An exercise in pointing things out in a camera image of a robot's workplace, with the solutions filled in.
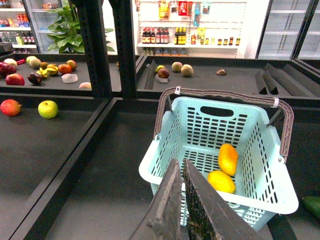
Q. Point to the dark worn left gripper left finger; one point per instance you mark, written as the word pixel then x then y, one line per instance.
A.
pixel 162 219

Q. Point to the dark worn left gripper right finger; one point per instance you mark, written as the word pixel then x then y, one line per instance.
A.
pixel 211 217

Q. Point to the yellow lemon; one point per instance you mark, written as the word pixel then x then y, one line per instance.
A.
pixel 220 181

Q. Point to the yellow mango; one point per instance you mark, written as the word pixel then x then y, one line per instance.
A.
pixel 228 159

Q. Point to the light blue plastic basket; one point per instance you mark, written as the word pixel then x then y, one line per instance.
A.
pixel 195 129

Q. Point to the brown basket handle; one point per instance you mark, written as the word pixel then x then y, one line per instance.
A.
pixel 284 110

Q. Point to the green avocado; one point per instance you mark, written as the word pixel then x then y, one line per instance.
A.
pixel 312 205

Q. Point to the green apple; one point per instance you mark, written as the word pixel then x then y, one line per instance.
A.
pixel 48 109

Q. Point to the red pomegranate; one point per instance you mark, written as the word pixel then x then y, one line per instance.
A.
pixel 10 107

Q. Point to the green potted plant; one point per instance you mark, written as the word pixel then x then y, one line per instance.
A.
pixel 66 31

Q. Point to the black shelf post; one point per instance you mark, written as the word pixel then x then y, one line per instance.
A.
pixel 90 16
pixel 123 23

